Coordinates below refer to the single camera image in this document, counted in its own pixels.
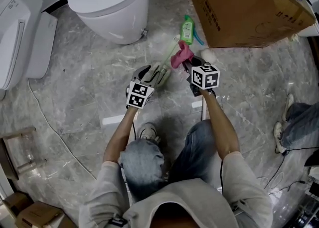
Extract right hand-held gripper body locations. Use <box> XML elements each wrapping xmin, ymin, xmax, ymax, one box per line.
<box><xmin>183</xmin><ymin>56</ymin><xmax>221</xmax><ymax>97</ymax></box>

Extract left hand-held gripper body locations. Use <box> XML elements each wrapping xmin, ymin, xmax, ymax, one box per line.
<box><xmin>126</xmin><ymin>64</ymin><xmax>166</xmax><ymax>110</ymax></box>

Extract pink cloth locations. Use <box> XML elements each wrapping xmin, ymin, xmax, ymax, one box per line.
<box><xmin>170</xmin><ymin>40</ymin><xmax>195</xmax><ymax>69</ymax></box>

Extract light green toilet brush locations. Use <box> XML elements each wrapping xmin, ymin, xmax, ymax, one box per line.
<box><xmin>149</xmin><ymin>33</ymin><xmax>181</xmax><ymax>89</ymax></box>

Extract person's right forearm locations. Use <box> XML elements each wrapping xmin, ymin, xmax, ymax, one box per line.
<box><xmin>201</xmin><ymin>88</ymin><xmax>241</xmax><ymax>161</ymax></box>

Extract person's left forearm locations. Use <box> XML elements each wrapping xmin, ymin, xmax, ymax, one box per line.
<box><xmin>102</xmin><ymin>106</ymin><xmax>139</xmax><ymax>164</ymax></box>

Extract white round-head brush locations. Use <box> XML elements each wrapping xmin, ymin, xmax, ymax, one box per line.
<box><xmin>200</xmin><ymin>48</ymin><xmax>218</xmax><ymax>121</ymax></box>

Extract white flat-lid smart toilet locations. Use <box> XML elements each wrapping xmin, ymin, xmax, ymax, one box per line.
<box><xmin>67</xmin><ymin>0</ymin><xmax>151</xmax><ymax>46</ymax></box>

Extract white toilet with raised lid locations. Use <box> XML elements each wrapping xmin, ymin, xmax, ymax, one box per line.
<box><xmin>291</xmin><ymin>0</ymin><xmax>319</xmax><ymax>37</ymax></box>

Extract white toilet with tank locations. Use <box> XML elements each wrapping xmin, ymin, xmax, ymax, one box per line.
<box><xmin>0</xmin><ymin>0</ymin><xmax>59</xmax><ymax>101</ymax></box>

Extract green plastic bottle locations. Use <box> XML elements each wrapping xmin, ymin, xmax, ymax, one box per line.
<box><xmin>179</xmin><ymin>14</ymin><xmax>195</xmax><ymax>46</ymax></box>

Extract person's left shoe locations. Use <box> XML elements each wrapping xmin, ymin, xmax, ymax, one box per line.
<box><xmin>137</xmin><ymin>122</ymin><xmax>160</xmax><ymax>143</ymax></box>

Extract large closed cardboard box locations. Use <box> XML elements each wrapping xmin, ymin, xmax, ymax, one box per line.
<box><xmin>180</xmin><ymin>0</ymin><xmax>318</xmax><ymax>49</ymax></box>

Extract person's blue jeans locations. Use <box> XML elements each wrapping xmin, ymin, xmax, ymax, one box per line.
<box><xmin>119</xmin><ymin>119</ymin><xmax>218</xmax><ymax>198</ymax></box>

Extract person's grey shirt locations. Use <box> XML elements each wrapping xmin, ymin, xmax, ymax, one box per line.
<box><xmin>78</xmin><ymin>150</ymin><xmax>274</xmax><ymax>228</ymax></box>

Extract wooden chair with brown seat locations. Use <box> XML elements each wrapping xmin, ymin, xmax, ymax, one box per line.
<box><xmin>0</xmin><ymin>125</ymin><xmax>48</xmax><ymax>182</ymax></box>

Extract open cardboard box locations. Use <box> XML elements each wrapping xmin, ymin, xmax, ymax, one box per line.
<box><xmin>4</xmin><ymin>192</ymin><xmax>76</xmax><ymax>228</ymax></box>

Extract white cable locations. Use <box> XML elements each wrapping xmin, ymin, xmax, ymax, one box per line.
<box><xmin>27</xmin><ymin>77</ymin><xmax>97</xmax><ymax>181</ymax></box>

